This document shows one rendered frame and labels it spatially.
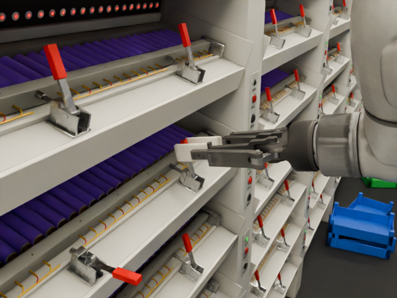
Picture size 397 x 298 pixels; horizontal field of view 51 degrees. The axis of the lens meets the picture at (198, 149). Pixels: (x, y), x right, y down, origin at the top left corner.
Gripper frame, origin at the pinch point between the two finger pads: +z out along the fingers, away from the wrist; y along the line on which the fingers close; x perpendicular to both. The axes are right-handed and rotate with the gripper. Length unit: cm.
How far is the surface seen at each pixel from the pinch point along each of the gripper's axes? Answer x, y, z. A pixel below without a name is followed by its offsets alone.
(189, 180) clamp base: -5.4, -1.1, 2.3
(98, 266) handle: -5.6, -26.9, 0.5
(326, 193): -81, 158, 19
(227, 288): -42.0, 17.7, 10.2
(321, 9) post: 18, 88, -3
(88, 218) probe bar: -2.4, -21.4, 6.2
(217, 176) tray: -8.0, 7.1, 1.3
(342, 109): -33, 158, 7
